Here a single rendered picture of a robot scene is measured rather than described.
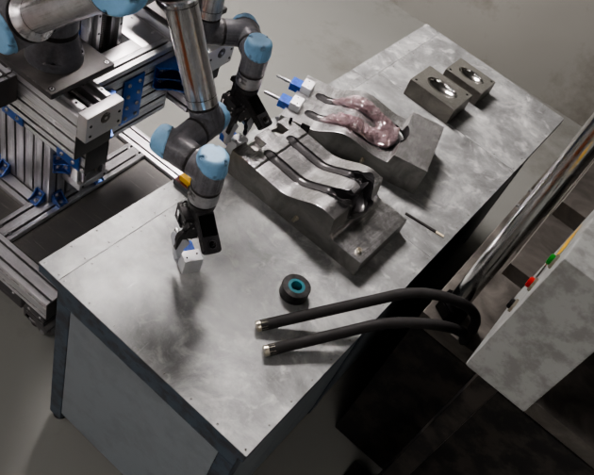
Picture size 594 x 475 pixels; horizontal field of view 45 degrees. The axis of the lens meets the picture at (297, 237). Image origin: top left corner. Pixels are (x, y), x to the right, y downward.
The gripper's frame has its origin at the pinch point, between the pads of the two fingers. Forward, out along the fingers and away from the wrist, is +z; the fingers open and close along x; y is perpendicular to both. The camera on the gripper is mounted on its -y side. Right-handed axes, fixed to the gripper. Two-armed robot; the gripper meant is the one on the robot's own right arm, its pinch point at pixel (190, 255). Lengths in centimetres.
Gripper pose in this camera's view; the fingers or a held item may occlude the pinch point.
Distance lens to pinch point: 187.8
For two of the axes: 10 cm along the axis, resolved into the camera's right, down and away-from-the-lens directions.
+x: -8.7, 1.6, -4.7
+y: -4.0, -7.7, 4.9
